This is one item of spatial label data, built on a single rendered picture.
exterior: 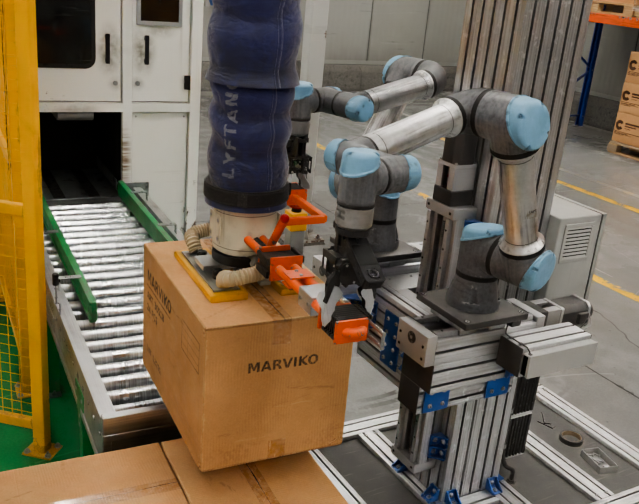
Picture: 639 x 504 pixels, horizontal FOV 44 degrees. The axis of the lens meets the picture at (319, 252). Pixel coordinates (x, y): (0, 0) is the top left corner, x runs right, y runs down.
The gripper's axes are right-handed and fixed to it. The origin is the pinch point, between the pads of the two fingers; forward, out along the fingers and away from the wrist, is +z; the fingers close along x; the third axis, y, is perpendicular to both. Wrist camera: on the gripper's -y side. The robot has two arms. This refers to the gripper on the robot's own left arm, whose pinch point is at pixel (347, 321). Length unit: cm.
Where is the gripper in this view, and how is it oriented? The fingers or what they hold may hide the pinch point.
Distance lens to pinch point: 162.9
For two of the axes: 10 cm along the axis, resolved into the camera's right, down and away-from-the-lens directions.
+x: -9.0, 0.6, -4.4
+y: -4.3, -3.3, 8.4
